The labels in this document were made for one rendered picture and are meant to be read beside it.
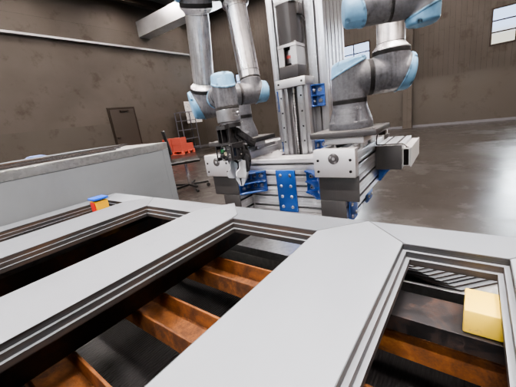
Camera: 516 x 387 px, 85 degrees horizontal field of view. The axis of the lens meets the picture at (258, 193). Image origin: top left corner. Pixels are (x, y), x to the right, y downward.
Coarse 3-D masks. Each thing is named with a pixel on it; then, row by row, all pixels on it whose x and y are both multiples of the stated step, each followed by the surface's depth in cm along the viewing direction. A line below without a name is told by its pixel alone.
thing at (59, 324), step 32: (32, 224) 107; (96, 224) 94; (224, 224) 79; (256, 224) 76; (32, 256) 79; (192, 256) 68; (416, 256) 53; (448, 256) 50; (480, 256) 47; (128, 288) 56; (384, 288) 44; (512, 288) 40; (64, 320) 48; (384, 320) 39; (512, 320) 35; (0, 352) 41; (32, 352) 44; (352, 352) 32; (512, 352) 32; (352, 384) 31; (512, 384) 29
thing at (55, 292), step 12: (48, 276) 60; (60, 276) 60; (72, 276) 59; (24, 288) 57; (36, 288) 56; (48, 288) 56; (60, 288) 55; (72, 288) 54; (84, 288) 54; (96, 288) 53; (36, 300) 52; (48, 300) 51; (60, 300) 51; (72, 300) 50; (48, 312) 48
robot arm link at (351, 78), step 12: (348, 60) 90; (360, 60) 90; (372, 60) 91; (336, 72) 93; (348, 72) 91; (360, 72) 91; (372, 72) 90; (336, 84) 94; (348, 84) 92; (360, 84) 92; (372, 84) 92; (336, 96) 96; (348, 96) 93; (360, 96) 93
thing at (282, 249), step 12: (252, 240) 105; (264, 240) 104; (276, 240) 102; (240, 252) 103; (252, 252) 100; (264, 252) 96; (276, 252) 94; (288, 252) 93; (408, 276) 72; (408, 288) 70; (420, 288) 68; (432, 288) 66; (444, 288) 66; (480, 288) 64; (492, 288) 64; (456, 300) 64
